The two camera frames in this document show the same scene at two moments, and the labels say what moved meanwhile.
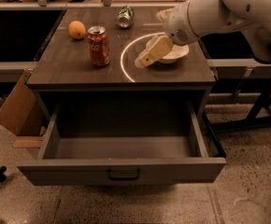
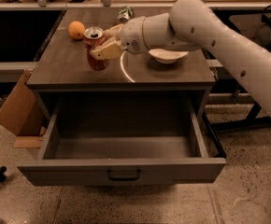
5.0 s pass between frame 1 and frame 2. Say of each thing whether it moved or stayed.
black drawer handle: stayed
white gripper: moved
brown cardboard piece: stayed
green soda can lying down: stayed
